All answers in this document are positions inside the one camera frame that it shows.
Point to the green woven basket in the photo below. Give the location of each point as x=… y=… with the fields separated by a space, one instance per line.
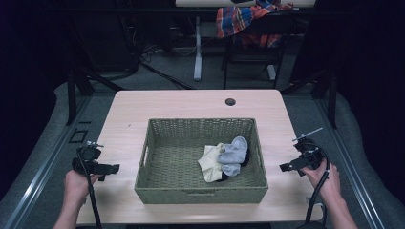
x=172 y=165

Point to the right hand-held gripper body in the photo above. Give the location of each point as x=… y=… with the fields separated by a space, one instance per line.
x=310 y=156

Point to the black metal stand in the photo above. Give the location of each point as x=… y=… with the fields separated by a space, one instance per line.
x=71 y=95
x=332 y=98

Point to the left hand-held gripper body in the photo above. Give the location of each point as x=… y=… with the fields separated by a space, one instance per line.
x=87 y=154

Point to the white desk leg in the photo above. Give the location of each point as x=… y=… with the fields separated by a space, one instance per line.
x=271 y=72
x=198 y=54

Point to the grey sock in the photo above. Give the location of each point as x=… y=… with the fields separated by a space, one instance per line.
x=235 y=152

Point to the cream sock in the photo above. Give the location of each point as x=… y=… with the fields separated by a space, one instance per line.
x=210 y=165

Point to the plaid cloth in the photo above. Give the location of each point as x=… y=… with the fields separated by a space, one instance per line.
x=235 y=19

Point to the black chair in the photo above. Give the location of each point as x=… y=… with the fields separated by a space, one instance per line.
x=254 y=54

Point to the person's right hand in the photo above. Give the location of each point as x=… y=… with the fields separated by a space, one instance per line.
x=329 y=184

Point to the person's left hand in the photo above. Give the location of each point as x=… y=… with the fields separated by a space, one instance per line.
x=75 y=187

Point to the aluminium rail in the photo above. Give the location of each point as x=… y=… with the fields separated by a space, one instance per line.
x=347 y=162
x=47 y=162

